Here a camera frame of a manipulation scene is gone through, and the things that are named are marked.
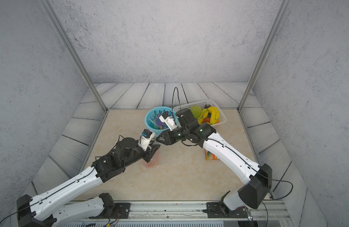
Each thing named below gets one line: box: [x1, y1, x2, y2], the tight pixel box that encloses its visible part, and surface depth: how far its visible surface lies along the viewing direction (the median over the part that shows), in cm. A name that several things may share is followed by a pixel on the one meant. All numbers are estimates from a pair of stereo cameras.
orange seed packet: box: [204, 149, 219, 161], surface depth 93 cm
